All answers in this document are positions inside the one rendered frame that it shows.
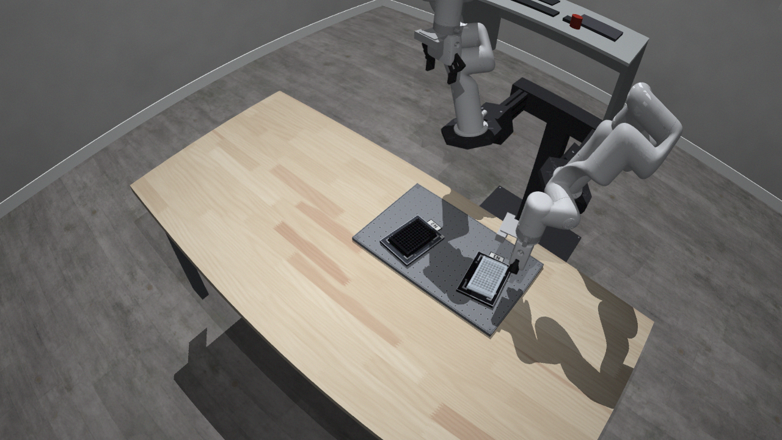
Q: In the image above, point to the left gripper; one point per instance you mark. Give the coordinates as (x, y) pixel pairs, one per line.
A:
(519, 256)

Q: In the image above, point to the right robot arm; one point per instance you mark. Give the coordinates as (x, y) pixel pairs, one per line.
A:
(478, 59)

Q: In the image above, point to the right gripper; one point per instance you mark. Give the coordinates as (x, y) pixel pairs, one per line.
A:
(449, 55)

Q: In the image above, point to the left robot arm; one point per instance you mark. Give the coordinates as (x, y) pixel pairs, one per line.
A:
(638, 139)

